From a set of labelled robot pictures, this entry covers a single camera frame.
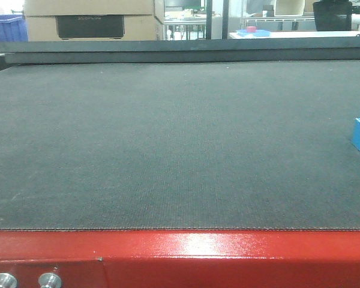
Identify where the black conveyor belt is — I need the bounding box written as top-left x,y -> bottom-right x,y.
0,61 -> 360,230

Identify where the blue tray with red block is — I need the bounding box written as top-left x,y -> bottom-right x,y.
236,26 -> 271,38

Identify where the cardboard box with black print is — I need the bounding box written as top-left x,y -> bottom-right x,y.
24,0 -> 164,41

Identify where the right silver bolt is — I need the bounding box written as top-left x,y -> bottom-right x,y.
38,272 -> 62,288

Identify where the silver bolt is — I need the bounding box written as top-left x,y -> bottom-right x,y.
0,272 -> 18,288
38,272 -> 62,288

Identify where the black office chair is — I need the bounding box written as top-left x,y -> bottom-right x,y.
313,1 -> 353,31

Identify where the blue crate far left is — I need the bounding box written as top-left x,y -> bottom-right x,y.
0,14 -> 28,42

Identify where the left silver bolt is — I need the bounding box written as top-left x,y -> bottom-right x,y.
0,272 -> 18,288

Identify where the red conveyor frame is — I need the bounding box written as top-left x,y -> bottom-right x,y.
0,230 -> 360,287

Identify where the dark conveyor rear rail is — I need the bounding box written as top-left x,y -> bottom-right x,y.
0,36 -> 360,65

